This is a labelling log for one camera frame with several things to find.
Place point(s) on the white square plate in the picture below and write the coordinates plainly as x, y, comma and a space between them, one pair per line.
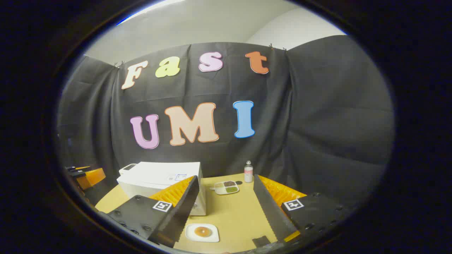
190, 236

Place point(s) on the brown donut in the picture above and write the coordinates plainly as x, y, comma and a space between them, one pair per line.
202, 231

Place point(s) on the white microwave oven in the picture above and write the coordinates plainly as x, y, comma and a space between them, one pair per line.
159, 173

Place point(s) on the small bottle with pink label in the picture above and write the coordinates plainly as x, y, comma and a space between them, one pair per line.
248, 173

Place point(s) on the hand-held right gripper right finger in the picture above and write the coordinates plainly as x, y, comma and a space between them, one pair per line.
270, 208

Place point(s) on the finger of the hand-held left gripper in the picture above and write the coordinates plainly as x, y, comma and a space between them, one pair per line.
92, 177
78, 173

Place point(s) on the small black block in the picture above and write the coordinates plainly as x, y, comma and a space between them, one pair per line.
261, 241

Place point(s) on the white divided tray with grains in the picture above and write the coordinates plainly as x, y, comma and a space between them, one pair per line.
226, 187

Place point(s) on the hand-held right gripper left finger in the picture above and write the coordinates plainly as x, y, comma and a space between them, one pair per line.
183, 204

